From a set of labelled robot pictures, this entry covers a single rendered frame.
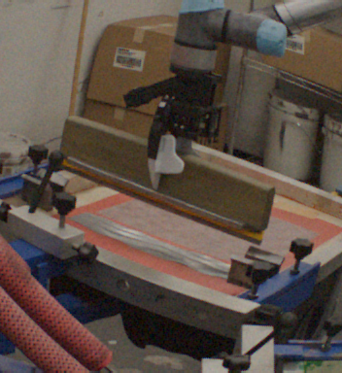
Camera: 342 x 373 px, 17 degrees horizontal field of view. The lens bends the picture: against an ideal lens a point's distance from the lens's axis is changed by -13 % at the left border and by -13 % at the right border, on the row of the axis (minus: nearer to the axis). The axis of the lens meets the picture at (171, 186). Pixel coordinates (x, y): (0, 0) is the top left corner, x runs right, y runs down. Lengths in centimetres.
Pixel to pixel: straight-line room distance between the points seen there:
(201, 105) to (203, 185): 13
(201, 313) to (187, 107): 39
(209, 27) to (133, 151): 28
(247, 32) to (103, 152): 36
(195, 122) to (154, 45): 327
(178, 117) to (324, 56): 341
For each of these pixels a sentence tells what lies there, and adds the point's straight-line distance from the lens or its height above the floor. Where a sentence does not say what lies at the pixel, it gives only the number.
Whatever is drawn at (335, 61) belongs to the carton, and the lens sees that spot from 538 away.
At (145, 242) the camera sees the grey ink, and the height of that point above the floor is 96.
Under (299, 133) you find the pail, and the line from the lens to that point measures 560.
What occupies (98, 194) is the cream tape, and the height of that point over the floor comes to 96.
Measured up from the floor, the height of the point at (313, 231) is 96.
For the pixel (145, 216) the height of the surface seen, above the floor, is 96.
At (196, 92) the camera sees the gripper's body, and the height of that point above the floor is 125.
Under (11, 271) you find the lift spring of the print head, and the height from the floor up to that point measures 115.
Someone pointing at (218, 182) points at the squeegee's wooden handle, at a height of 112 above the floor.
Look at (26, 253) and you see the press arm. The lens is 178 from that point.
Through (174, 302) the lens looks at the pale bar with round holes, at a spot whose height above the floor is 102.
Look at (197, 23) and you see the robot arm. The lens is 197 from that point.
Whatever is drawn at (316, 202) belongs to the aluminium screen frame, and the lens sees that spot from 255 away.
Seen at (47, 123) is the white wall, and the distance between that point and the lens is 534.
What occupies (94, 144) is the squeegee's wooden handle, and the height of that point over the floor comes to 111.
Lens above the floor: 169
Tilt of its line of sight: 17 degrees down
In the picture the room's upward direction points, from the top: 10 degrees clockwise
